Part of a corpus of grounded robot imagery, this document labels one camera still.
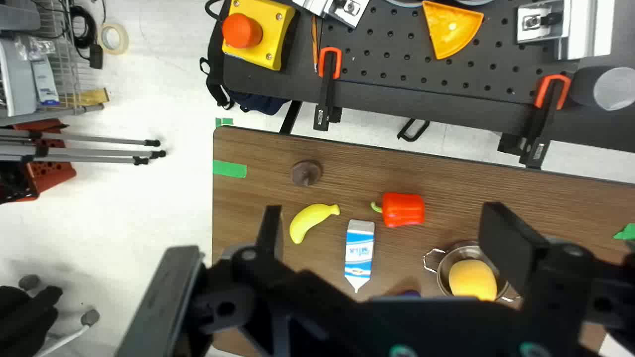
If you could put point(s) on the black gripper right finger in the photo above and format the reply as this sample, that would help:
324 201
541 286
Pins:
517 251

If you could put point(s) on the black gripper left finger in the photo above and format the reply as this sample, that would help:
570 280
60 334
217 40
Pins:
180 298

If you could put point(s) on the blue white milk carton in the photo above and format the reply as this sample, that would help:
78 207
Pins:
360 255

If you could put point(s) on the yellow toy lemon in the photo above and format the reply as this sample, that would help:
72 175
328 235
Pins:
473 278

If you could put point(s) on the small steel pot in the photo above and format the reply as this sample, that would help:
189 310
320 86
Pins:
441 261

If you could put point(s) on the small green tape piece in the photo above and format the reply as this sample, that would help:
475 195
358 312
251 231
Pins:
626 233

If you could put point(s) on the orange black bar clamp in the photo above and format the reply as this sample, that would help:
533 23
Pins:
328 80
545 116

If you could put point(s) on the yellow toy banana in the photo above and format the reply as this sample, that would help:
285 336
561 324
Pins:
309 221

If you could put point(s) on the office chair wheel base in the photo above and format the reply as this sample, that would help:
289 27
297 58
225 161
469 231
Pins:
27 318

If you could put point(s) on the brown round toy mushroom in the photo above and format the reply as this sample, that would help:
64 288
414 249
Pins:
307 173

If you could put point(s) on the green tape scrap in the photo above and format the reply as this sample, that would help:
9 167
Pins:
225 122

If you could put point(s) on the silver tripod with black feet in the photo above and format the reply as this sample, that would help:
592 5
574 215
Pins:
72 150

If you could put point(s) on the grey round cylinder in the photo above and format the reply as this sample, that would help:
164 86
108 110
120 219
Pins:
612 90

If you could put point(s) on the black perforated breadboard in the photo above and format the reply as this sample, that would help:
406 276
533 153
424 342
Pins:
398 70

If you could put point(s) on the orange plastic wedge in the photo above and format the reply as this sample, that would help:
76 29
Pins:
451 29

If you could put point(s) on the masking tape roll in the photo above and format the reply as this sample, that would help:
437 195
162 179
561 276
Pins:
104 40

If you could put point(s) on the yellow emergency stop button box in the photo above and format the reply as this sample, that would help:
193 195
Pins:
265 36

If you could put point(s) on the orange pencil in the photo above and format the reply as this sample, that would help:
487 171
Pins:
314 42

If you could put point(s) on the metal mounting bracket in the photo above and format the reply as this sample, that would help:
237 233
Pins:
539 23
340 11

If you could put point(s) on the aluminium extrusion rail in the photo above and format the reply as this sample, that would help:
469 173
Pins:
588 27

